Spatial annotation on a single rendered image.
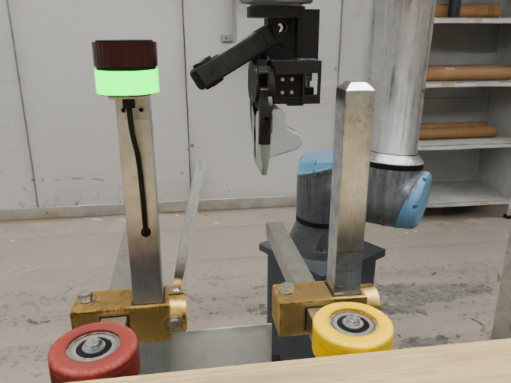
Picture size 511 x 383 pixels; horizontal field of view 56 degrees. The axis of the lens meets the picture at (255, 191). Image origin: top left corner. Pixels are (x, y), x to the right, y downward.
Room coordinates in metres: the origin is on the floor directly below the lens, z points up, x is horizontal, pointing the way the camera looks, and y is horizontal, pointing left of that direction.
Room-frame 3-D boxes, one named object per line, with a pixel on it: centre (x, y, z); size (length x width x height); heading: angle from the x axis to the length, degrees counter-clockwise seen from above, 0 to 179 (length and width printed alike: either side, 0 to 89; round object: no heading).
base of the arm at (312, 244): (1.26, -0.19, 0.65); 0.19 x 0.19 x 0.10
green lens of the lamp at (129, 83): (0.48, 0.12, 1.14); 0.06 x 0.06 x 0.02
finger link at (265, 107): (0.61, -0.01, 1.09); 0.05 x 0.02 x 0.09; 9
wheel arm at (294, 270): (0.61, -0.07, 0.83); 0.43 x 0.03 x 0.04; 9
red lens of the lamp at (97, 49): (0.48, 0.12, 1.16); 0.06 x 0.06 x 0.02
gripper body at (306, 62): (0.64, -0.03, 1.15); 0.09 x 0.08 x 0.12; 99
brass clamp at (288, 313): (0.56, -0.09, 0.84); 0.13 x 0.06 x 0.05; 99
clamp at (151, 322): (0.52, 0.15, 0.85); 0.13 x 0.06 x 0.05; 99
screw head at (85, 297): (0.52, 0.21, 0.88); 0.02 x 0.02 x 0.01
